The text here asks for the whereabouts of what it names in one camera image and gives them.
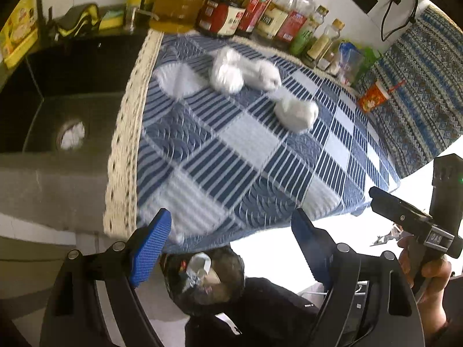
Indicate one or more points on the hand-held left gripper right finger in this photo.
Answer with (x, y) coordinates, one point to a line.
(309, 245)

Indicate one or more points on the small glass jar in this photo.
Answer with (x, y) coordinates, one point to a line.
(325, 61)

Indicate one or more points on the silver foil wrapper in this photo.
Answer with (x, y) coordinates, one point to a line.
(191, 282)

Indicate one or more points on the orange paper cup with straw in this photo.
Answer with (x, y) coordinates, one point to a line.
(372, 99)

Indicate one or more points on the blue checked tablecloth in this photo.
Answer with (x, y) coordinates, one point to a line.
(235, 141)

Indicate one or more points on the yellow cap bottle olive contents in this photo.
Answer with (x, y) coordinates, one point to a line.
(320, 45)

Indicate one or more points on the black faucet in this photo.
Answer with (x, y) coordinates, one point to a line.
(40, 0)

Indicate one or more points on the person's right hand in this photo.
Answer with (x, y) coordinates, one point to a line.
(434, 296)

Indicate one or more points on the metal sink fitting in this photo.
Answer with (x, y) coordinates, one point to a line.
(132, 18)

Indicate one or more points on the black yellow cloth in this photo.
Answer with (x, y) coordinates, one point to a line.
(77, 18)

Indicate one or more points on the black kitchen sink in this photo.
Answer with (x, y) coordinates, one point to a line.
(72, 79)

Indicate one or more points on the paper ball in sink drain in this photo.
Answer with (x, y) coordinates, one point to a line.
(72, 135)

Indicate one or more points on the black cap bottle red label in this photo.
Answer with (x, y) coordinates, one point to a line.
(255, 11)

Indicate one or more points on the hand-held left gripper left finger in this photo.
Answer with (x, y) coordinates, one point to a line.
(152, 249)

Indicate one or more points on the tall clear bottle yellow cap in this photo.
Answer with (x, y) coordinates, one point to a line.
(271, 18)

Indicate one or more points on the crushed white paper cup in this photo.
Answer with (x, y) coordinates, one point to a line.
(199, 264)

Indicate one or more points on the yellow green sponge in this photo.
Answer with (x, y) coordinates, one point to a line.
(113, 18)

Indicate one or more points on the white tissue wad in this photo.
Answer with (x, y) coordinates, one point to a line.
(228, 72)

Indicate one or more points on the green plastic bag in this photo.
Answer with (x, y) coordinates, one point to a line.
(369, 59)

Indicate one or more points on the person's dark trousers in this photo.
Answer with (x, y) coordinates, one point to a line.
(267, 307)

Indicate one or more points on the clear cooking oil jug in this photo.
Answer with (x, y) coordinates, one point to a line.
(177, 7)

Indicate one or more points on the grey tissue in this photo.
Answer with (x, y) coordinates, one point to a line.
(296, 114)

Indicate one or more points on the dark sauce jug red label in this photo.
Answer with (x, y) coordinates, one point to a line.
(220, 18)

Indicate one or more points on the gold cap bottle red label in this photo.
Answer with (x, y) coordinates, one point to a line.
(294, 25)

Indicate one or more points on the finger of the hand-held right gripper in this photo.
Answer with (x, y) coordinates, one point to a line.
(390, 206)

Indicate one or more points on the gold cap bottle green label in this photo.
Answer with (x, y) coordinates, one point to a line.
(302, 39)

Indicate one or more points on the white blue plastic bag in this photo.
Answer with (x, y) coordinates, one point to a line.
(347, 61)

